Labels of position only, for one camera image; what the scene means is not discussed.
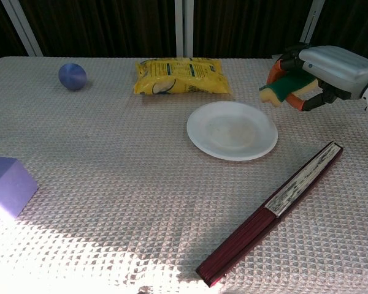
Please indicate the purple ball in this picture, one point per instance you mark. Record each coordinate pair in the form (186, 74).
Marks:
(72, 76)

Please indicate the yellow snack bag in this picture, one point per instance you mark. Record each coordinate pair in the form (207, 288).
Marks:
(178, 76)

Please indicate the white slanted frame post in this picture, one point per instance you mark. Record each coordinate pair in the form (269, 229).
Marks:
(21, 27)
(311, 24)

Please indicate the dark red folded fan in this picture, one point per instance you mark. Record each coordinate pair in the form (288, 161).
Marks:
(263, 214)

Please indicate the white upright frame post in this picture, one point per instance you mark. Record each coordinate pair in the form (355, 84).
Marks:
(189, 27)
(178, 27)

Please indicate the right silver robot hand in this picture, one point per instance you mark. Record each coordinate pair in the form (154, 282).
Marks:
(334, 69)

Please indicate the purple foam block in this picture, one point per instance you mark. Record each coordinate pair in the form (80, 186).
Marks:
(9, 183)

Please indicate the white paper plate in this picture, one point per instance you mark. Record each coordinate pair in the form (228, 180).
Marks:
(233, 131)

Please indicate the green and yellow sponge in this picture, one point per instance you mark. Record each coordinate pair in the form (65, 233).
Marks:
(289, 85)

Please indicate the white waffle tablecloth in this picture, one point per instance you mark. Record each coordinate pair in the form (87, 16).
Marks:
(110, 153)

